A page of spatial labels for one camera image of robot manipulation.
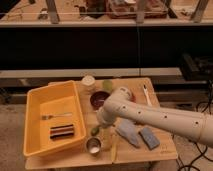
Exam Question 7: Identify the white toothbrush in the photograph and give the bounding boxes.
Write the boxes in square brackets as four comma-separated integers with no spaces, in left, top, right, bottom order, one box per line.
[143,85,152,106]

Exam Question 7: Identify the dark purple bowl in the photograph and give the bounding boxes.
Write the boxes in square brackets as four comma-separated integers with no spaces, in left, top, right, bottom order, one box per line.
[90,91,110,110]

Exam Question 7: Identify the grey blue cloth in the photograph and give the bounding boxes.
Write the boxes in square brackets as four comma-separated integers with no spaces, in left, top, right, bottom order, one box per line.
[116,119,140,148]

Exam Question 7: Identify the wooden table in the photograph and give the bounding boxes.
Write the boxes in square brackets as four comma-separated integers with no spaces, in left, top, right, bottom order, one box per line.
[25,78,178,171]

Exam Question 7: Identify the orange bowl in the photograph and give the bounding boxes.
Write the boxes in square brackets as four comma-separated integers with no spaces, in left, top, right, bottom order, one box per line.
[130,91,136,102]

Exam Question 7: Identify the blue sponge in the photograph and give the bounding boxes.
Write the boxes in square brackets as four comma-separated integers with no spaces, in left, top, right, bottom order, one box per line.
[139,127,160,150]

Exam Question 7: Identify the dark striped block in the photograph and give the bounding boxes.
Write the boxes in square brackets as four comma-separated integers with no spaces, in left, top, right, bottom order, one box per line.
[50,124,75,139]

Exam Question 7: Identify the green pepper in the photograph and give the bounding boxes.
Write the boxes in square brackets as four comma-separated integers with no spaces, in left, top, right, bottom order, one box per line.
[90,126,100,136]

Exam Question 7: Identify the black cable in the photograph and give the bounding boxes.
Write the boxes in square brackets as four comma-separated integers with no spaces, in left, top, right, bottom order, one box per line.
[173,99,213,171]

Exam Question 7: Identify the small metal cup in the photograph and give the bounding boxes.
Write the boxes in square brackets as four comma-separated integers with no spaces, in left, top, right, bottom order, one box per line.
[86,137,101,155]

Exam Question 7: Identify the silver fork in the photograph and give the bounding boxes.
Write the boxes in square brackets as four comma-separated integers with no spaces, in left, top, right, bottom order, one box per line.
[41,113,72,120]

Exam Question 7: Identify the light green cup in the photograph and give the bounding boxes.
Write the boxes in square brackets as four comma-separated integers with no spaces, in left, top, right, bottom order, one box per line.
[102,80,113,93]

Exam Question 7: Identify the yellow plastic tray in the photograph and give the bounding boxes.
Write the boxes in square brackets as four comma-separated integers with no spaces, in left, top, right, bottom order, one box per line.
[23,81,86,157]

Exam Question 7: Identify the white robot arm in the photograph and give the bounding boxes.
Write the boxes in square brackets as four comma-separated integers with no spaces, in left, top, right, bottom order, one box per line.
[97,87,213,148]

